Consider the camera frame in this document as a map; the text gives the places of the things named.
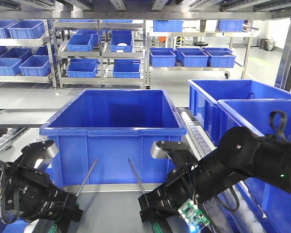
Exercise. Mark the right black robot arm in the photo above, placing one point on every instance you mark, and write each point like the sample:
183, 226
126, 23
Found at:
219, 175

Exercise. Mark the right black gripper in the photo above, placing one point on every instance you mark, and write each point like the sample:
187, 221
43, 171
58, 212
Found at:
182, 183

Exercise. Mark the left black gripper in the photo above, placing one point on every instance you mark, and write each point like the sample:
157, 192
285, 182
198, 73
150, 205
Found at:
30, 194

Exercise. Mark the blue bin right rear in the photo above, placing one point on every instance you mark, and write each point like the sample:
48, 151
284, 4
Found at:
205, 94

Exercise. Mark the blue target bin on shelf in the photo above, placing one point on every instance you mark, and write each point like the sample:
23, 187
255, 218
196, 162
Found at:
106, 135

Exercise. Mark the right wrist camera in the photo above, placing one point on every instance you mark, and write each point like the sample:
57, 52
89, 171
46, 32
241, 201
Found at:
160, 149

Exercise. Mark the blue bin right front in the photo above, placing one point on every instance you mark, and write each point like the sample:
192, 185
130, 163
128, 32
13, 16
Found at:
256, 141

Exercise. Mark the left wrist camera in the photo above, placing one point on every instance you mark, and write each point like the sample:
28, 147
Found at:
38, 153

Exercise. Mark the green-handled screwdriver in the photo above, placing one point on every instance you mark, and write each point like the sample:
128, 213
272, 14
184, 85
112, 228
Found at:
83, 182
158, 223

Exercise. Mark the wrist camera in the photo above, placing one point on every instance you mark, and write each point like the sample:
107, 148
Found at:
38, 153
160, 149

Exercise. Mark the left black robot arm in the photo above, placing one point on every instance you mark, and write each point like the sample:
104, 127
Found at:
29, 193

